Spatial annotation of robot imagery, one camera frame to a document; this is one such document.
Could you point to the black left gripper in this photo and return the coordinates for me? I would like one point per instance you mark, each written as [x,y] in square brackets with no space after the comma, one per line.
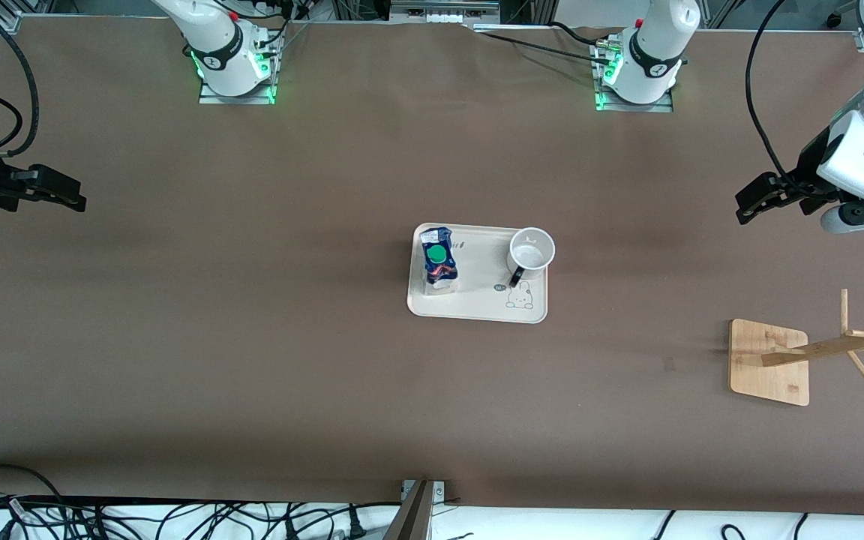
[808,170]

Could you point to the white smiley mug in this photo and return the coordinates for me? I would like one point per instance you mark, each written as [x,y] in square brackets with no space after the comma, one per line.
[531,251]

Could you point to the blue white milk carton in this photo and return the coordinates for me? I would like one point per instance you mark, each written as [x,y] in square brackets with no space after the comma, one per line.
[439,274]

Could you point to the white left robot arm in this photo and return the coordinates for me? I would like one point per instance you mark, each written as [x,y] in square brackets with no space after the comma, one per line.
[653,60]

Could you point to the white rabbit print tray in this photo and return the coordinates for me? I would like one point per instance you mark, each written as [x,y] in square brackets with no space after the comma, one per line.
[477,300]

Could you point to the wooden mug tree stand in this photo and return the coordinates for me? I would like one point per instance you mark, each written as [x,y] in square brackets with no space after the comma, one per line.
[766,375]

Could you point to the white power strip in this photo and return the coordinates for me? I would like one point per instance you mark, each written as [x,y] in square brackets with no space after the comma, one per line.
[443,13]

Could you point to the black power plug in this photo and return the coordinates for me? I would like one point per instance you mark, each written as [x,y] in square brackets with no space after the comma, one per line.
[355,525]

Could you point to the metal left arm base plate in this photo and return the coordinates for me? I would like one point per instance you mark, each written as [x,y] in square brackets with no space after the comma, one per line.
[664,107]

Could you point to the aluminium frame rail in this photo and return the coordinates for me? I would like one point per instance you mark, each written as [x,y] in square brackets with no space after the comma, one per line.
[862,39]
[4,22]

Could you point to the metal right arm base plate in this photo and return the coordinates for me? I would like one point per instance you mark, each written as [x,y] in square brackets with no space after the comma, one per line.
[237,100]

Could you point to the small metal bracket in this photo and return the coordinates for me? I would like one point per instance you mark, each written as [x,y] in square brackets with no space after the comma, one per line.
[439,491]

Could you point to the grey metal post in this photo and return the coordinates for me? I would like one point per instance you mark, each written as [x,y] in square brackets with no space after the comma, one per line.
[411,517]

